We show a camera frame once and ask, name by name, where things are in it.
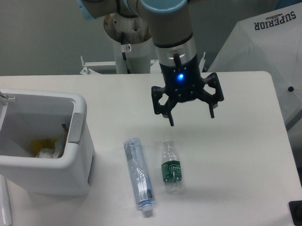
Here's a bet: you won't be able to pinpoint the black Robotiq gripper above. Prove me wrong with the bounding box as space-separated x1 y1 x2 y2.
150 51 227 128

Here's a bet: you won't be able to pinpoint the clear bottle green label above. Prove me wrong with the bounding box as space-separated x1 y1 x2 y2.
161 140 183 195

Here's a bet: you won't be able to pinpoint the crushed clear blue-cap bottle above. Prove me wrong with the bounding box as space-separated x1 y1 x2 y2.
123 138 155 217

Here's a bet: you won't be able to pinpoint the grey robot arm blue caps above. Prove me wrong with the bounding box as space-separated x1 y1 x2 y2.
76 0 224 119

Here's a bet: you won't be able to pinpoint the yellow and white trash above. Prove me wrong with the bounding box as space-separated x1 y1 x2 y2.
31 124 68 159

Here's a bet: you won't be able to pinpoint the white plastic trash can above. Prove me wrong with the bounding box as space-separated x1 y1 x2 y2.
0 89 95 196

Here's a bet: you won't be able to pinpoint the white Superior umbrella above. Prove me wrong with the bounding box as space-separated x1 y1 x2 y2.
209 2 302 126

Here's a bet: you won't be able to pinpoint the black device at table corner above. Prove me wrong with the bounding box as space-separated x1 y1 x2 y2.
289 200 302 226

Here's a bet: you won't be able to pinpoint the black cable on pedestal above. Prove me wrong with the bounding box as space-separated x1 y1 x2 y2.
119 32 132 74

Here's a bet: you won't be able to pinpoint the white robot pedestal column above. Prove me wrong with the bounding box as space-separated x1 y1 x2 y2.
104 12 152 74

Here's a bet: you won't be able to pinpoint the white metal base frame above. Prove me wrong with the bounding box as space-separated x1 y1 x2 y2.
79 47 207 79

